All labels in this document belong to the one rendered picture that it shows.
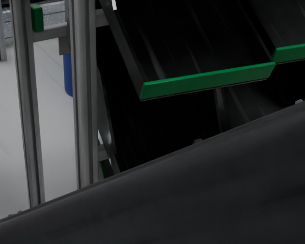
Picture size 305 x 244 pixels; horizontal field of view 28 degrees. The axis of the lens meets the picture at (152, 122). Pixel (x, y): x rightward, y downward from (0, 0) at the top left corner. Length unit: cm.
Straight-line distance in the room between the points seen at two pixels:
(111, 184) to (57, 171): 103
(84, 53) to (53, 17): 130
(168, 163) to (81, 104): 40
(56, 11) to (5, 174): 75
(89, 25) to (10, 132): 86
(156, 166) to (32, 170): 63
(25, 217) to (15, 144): 107
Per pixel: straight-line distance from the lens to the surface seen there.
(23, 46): 77
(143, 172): 25
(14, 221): 33
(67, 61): 152
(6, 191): 125
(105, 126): 66
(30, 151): 84
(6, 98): 158
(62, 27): 79
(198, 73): 54
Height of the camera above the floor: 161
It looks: 31 degrees down
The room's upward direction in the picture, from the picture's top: 2 degrees clockwise
